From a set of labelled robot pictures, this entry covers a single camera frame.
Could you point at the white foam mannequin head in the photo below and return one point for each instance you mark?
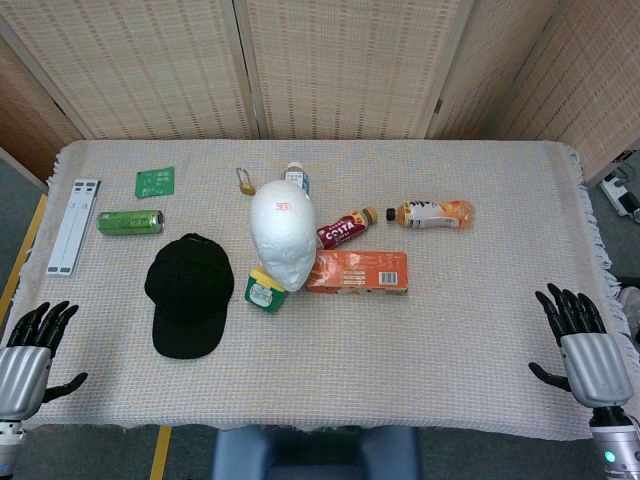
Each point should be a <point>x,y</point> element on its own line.
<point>285,235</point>

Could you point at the clear water bottle blue label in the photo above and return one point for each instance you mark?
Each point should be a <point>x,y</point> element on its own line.
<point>296,176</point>

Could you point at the orange cardboard box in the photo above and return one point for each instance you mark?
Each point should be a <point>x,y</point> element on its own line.
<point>360,272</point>

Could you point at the brass padlock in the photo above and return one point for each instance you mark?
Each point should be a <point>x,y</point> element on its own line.
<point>245,182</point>

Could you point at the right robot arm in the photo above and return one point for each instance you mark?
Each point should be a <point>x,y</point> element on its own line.
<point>616,442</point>

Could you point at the green drink can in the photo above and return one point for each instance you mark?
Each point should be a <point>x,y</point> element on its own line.
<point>130,222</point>

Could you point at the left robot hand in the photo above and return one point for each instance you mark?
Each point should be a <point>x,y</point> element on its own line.
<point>22,362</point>

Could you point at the Costa coffee bottle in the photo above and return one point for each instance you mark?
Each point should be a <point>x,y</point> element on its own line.
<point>345,230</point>

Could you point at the black baseball cap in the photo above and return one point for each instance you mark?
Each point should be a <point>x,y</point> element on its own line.
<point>190,296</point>

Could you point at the green jar yellow lid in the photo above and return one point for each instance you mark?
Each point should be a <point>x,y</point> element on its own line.
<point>262,294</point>

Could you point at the woven folding screen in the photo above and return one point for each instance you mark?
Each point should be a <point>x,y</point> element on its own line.
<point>320,65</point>

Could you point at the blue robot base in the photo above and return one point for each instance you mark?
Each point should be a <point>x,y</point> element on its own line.
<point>315,452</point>

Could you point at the green sachet packet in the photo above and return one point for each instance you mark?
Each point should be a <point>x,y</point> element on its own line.
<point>155,182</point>

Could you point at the orange tea bottle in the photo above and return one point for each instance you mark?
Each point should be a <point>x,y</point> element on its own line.
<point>432,214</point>

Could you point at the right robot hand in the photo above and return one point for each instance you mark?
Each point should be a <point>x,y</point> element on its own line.
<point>592,367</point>

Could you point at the beige woven tablecloth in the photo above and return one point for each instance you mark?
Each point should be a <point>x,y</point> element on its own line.
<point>350,350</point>

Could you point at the white power strip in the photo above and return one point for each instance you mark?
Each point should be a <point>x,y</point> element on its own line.
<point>74,227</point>
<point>622,192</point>

